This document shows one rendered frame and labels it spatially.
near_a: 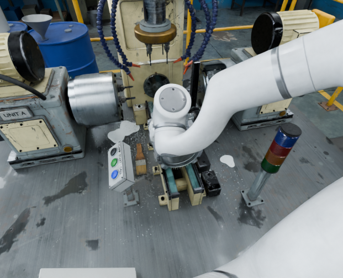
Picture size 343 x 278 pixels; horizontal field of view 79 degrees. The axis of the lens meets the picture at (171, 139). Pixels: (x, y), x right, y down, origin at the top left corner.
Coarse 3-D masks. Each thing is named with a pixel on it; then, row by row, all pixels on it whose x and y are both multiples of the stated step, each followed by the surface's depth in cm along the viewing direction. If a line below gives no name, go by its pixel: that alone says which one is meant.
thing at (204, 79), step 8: (200, 64) 102; (208, 64) 101; (216, 64) 101; (224, 64) 101; (232, 64) 101; (200, 72) 103; (208, 72) 98; (216, 72) 99; (184, 80) 110; (200, 80) 105; (208, 80) 98; (200, 88) 103; (200, 96) 109; (200, 104) 109
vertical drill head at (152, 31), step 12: (144, 0) 78; (156, 0) 77; (144, 12) 82; (156, 12) 80; (144, 24) 84; (156, 24) 83; (168, 24) 85; (144, 36) 83; (156, 36) 82; (168, 36) 84; (168, 48) 90
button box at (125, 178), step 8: (120, 144) 76; (120, 152) 73; (128, 152) 76; (120, 160) 71; (128, 160) 73; (112, 168) 72; (120, 168) 69; (128, 168) 71; (120, 176) 67; (128, 176) 68; (112, 184) 68; (120, 184) 68; (128, 184) 68; (120, 192) 71
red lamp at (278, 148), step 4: (272, 144) 68; (276, 144) 65; (272, 148) 68; (276, 148) 66; (280, 148) 65; (284, 148) 64; (288, 148) 64; (272, 152) 68; (276, 152) 67; (280, 152) 66; (284, 152) 65; (288, 152) 66; (280, 156) 67; (284, 156) 67
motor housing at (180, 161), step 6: (156, 156) 79; (162, 156) 86; (180, 156) 90; (186, 156) 89; (192, 156) 87; (198, 156) 85; (162, 162) 82; (168, 162) 86; (174, 162) 88; (180, 162) 88; (186, 162) 87
